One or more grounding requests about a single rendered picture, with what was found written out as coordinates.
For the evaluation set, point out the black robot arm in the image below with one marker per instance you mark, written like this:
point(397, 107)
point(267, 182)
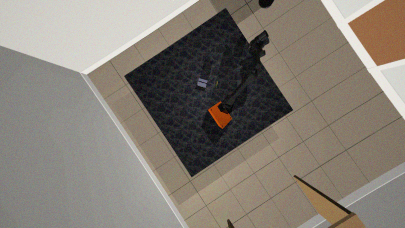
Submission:
point(255, 47)

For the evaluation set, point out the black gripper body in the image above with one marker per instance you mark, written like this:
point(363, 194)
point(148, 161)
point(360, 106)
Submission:
point(262, 53)

